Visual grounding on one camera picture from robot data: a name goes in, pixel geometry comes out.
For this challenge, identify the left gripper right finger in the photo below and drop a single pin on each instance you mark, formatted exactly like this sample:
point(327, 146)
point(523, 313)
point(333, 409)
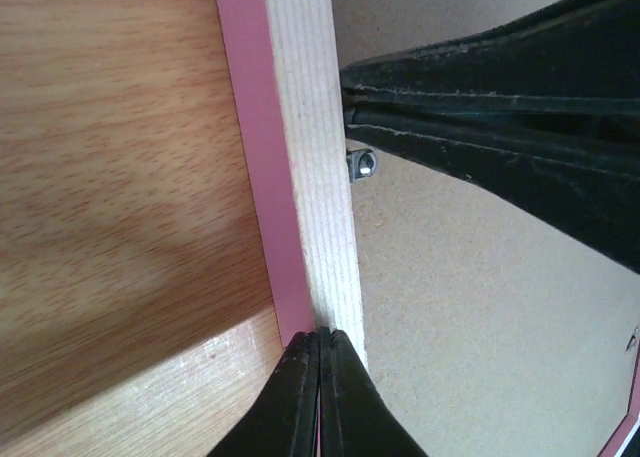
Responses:
point(354, 420)

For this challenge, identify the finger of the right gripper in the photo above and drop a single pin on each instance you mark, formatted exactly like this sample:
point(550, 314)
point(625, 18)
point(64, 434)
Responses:
point(583, 182)
point(571, 56)

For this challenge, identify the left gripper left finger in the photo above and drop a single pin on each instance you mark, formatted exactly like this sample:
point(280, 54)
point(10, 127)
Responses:
point(283, 420)

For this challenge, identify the brown frame backing board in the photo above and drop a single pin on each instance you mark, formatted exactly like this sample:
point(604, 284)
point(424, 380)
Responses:
point(488, 331)

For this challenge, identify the pink picture frame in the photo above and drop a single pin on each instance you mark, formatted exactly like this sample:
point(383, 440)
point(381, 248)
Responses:
point(290, 103)

